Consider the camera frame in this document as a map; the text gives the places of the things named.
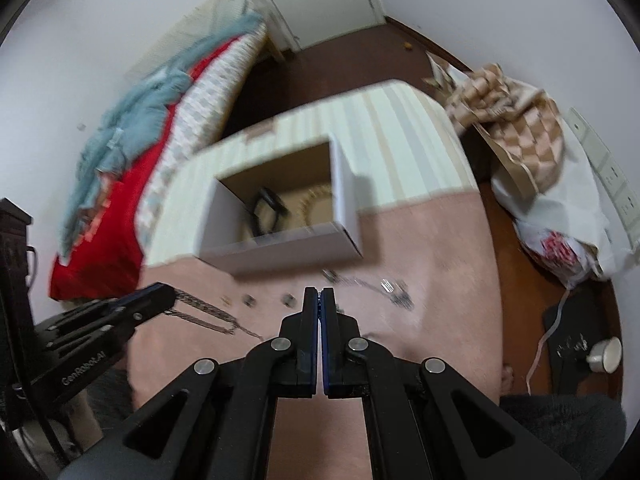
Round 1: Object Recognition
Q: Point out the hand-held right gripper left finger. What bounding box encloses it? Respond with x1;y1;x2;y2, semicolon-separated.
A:
59;287;320;480

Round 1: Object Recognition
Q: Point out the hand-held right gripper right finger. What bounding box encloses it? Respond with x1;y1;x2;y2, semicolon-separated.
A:
322;288;582;480

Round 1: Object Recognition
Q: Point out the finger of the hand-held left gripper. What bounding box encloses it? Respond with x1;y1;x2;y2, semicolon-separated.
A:
35;282;177;357

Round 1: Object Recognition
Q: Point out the silver chain necklace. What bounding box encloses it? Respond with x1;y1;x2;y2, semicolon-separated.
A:
169;289;267;339

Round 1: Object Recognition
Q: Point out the white cardboard box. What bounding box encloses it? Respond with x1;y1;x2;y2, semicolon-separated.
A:
199;134;365;277

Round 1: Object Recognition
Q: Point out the red blanket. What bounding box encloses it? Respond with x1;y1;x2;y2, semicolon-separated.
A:
49;34;241;302

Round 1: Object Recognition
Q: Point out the pink table cloth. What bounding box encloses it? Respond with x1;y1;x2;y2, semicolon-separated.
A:
125;189;505;480

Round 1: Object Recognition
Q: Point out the dark wooden furniture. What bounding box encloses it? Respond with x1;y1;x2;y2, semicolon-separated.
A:
0;198;35;273

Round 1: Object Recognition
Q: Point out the cream striped cloth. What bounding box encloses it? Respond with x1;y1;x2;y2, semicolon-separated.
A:
146;79;480;267

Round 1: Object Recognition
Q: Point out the teal blanket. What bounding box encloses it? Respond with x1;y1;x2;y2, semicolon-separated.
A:
62;12;266;233

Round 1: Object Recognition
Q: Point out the patterned bed mattress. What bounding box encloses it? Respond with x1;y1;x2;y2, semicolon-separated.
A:
136;22;268;251

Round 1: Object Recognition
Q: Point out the black floor mat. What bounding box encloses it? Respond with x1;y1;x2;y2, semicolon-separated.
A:
544;300;623;397

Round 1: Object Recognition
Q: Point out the white plastic bag red print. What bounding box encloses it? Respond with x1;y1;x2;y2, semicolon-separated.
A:
490;132;613;288

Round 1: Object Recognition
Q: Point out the brown cardboard piece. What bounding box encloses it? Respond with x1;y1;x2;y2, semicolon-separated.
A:
422;51;468;92

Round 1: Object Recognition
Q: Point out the dark grey fuzzy cloth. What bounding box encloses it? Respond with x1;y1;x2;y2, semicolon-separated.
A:
500;393;628;480

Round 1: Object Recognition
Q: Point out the beige checkered blanket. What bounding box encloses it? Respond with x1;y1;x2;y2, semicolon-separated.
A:
422;62;567;200

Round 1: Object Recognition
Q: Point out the white cup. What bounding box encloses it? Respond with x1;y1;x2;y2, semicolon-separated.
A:
586;337;624;374

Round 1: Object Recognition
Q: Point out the silver link bracelet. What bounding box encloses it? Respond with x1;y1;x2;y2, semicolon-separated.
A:
321;268;417;312

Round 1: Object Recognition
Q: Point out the gold bead bracelet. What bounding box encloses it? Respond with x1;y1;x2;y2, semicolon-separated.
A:
299;184;334;228

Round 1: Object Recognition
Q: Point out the black bracelet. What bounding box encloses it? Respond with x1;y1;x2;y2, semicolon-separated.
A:
246;186;290;236

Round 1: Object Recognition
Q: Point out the white cable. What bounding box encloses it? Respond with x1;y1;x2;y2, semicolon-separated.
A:
525;284;572;396

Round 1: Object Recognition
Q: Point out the white wall socket strip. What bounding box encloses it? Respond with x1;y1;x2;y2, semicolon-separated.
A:
564;106;640;253

